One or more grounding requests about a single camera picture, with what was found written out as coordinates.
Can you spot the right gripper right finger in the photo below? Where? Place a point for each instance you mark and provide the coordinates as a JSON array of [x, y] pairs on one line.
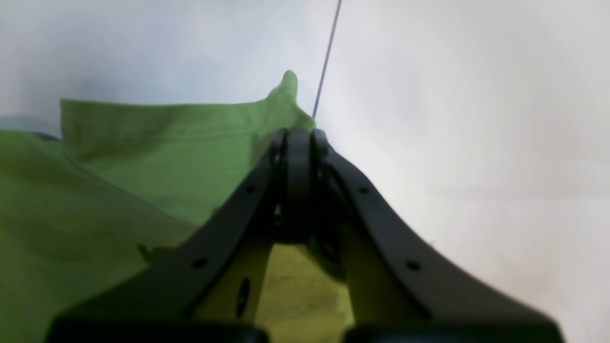
[[401, 289]]

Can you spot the green t-shirt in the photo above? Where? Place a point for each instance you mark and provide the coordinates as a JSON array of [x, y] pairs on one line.
[[122, 187]]

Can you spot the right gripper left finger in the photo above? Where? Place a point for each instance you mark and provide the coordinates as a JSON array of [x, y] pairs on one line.
[[207, 289]]

